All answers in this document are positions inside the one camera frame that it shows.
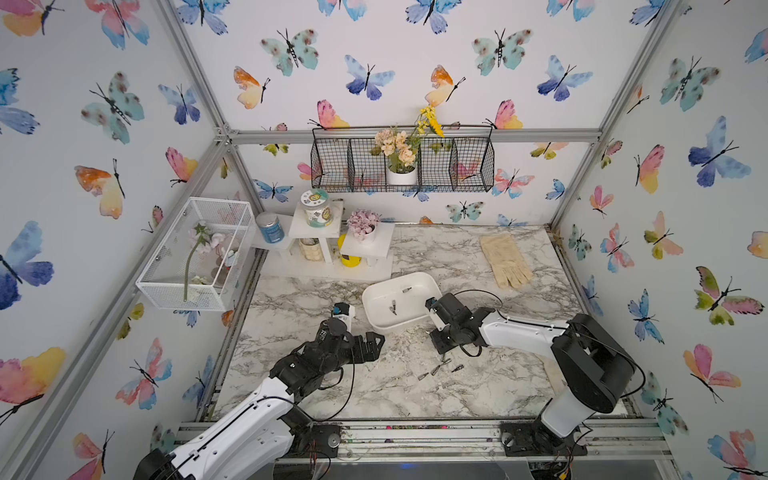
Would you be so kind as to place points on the white wire mesh basket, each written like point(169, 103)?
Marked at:
point(199, 259)

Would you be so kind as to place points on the blue tin can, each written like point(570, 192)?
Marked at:
point(270, 227)

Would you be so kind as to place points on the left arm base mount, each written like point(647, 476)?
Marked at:
point(316, 441)

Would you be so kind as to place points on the white stepped display shelf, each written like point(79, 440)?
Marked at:
point(286, 260)

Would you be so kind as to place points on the beige jar under shelf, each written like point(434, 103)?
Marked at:
point(311, 249)

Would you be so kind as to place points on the beige work glove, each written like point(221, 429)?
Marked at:
point(509, 267)

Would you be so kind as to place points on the pink flower pot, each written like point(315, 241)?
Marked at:
point(362, 224)

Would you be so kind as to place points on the green lidded jar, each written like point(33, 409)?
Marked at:
point(317, 207)

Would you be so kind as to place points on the black wire wall basket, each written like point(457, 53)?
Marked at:
point(453, 158)

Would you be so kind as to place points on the yellow round object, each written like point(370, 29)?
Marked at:
point(346, 260)

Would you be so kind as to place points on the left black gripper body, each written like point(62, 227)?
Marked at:
point(348, 352)

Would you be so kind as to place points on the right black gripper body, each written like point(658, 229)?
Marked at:
point(444, 337)

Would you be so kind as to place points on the artificial flower stem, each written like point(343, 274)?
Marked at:
point(204, 241)

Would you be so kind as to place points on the white pot with flowers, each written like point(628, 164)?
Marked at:
point(402, 147)

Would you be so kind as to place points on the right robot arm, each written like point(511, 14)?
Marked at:
point(596, 369)

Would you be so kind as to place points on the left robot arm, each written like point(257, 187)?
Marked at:
point(270, 421)

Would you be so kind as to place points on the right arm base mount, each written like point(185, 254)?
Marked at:
point(533, 439)

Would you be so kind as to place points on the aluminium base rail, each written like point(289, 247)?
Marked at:
point(460, 440)

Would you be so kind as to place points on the white plastic storage box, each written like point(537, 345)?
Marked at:
point(411, 308)

